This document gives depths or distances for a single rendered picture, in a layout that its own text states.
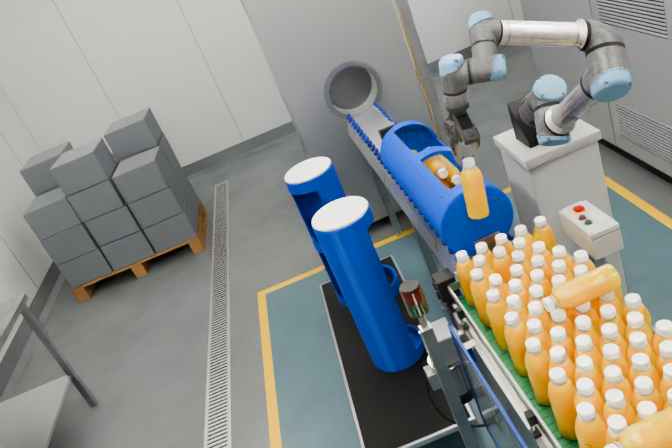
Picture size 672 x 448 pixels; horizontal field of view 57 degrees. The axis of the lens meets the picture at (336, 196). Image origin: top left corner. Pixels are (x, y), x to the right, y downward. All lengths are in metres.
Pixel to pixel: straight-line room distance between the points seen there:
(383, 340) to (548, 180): 1.13
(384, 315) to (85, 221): 3.28
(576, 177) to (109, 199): 3.91
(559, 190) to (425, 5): 4.98
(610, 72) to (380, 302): 1.51
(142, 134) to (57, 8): 2.09
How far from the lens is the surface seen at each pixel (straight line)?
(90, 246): 5.73
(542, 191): 2.63
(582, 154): 2.65
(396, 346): 3.15
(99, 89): 7.36
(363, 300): 2.97
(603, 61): 2.08
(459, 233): 2.33
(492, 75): 1.92
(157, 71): 7.23
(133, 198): 5.48
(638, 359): 1.70
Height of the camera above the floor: 2.32
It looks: 25 degrees down
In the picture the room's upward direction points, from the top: 23 degrees counter-clockwise
